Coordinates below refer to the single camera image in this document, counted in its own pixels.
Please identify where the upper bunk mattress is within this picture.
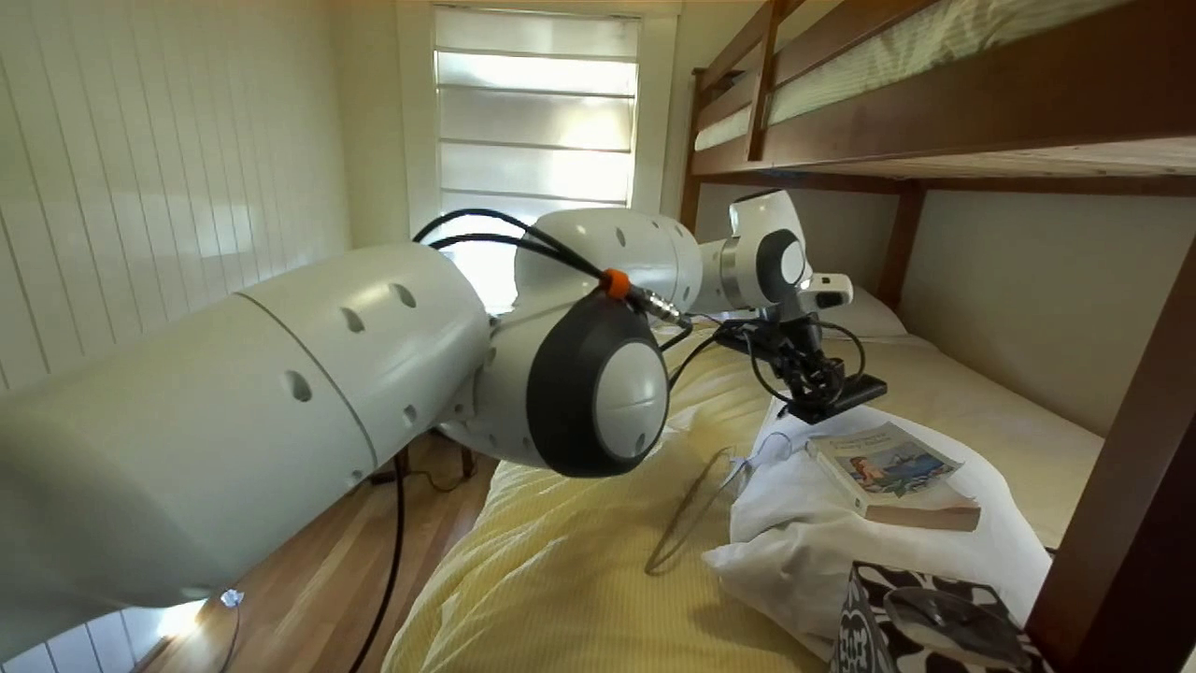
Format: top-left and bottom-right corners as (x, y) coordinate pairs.
(690, 0), (1131, 156)

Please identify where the white window blind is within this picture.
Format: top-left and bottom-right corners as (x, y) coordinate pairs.
(428, 7), (644, 215)

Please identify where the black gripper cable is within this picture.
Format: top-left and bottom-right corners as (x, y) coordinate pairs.
(666, 313), (873, 405)

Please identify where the black rectangular object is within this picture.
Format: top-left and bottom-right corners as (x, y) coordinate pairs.
(783, 372), (894, 427)

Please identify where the white plastic bag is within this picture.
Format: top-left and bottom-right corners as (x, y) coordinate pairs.
(700, 400), (1058, 667)

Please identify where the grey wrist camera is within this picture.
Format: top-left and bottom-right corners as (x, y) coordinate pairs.
(796, 271), (858, 319)

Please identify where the white book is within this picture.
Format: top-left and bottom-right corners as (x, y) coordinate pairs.
(806, 420), (985, 539)

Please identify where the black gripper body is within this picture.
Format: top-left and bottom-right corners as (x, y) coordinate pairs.
(734, 311), (835, 376)

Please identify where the thick black floor cable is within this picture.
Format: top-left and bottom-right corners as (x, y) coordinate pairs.
(342, 449), (418, 673)

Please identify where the yellow striped bedsheet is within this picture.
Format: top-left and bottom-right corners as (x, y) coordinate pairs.
(376, 329), (873, 673)

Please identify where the brown wooden bunk bed frame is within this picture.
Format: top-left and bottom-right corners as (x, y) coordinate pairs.
(675, 0), (1196, 673)

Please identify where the black white patterned bag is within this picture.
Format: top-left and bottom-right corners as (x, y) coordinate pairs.
(828, 556), (1058, 673)

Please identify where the black cable with orange tip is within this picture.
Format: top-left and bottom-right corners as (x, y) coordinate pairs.
(412, 207), (701, 329)

